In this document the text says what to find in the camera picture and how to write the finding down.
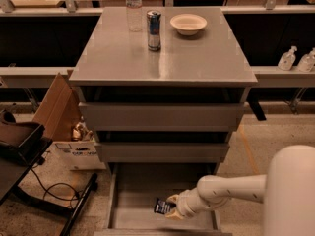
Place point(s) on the dark rxbar blueberry wrapper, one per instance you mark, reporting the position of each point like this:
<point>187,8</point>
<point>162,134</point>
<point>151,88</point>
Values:
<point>163,207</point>

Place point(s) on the clear plastic water bottle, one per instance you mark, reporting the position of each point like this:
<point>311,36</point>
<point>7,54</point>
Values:
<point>134,15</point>

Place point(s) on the grey metal shelf rail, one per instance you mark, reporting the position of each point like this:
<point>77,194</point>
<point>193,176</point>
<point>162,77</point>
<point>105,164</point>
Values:
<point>42,77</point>

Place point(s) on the grey top drawer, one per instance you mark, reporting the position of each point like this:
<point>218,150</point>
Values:
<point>162,117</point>

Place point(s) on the grey drawer cabinet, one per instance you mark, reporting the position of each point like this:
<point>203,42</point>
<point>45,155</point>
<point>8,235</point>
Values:
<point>206,68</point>

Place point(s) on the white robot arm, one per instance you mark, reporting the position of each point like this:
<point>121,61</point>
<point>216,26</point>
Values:
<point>286,191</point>

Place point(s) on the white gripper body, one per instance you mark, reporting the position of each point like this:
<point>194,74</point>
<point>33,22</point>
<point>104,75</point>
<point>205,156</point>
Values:
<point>185,204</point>

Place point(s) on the grey middle drawer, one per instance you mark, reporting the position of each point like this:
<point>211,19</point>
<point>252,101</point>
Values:
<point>161,153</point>

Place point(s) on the brown cardboard box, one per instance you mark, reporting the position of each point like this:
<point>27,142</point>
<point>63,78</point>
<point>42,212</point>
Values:
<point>59,111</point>

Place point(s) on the black cart with tray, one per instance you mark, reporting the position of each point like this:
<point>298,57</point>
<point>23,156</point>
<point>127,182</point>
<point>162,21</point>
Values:
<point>22,145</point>

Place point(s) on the silver blue energy drink can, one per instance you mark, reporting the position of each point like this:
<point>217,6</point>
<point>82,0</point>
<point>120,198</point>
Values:
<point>153,27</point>

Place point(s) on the grey open bottom drawer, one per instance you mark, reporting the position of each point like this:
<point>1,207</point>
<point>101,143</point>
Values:
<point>134,189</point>

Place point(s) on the white printed box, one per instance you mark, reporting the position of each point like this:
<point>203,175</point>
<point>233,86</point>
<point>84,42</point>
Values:
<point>79,155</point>

